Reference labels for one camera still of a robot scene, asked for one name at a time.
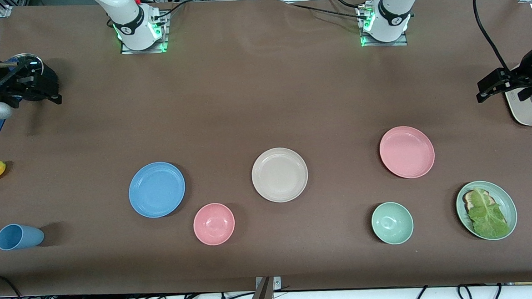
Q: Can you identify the pink plate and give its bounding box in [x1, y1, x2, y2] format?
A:
[378, 124, 437, 180]

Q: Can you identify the blue plate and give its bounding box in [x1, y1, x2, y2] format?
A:
[127, 161, 187, 219]

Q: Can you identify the glass lid with blue knob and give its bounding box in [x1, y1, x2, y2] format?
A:
[8, 53, 44, 79]

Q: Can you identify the beige appliance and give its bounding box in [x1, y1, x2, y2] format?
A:
[503, 65, 532, 128]

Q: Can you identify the green plate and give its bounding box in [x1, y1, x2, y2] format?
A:
[454, 179, 519, 243]

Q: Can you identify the bread slice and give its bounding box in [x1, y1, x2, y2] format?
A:
[462, 189, 495, 213]

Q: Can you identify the green lettuce leaf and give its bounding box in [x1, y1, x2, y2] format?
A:
[466, 186, 512, 240]

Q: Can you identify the blue cup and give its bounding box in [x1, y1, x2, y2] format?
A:
[0, 222, 45, 251]

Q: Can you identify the small green bowl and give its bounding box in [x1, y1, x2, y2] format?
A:
[370, 201, 415, 246]

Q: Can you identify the small pink bowl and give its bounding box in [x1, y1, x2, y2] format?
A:
[192, 202, 236, 247]

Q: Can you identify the beige plate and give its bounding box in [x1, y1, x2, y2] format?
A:
[250, 146, 310, 204]

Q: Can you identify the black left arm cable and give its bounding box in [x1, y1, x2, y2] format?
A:
[472, 0, 513, 73]

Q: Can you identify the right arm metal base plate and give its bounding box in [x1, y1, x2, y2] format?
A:
[119, 11, 169, 55]

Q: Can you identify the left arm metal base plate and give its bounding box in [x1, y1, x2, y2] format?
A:
[359, 3, 409, 48]

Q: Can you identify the black base cable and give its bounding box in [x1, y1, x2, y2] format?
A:
[151, 0, 201, 24]
[286, 0, 369, 24]
[329, 0, 365, 11]

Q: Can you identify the small metal bracket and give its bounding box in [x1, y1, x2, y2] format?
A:
[255, 275, 282, 291]

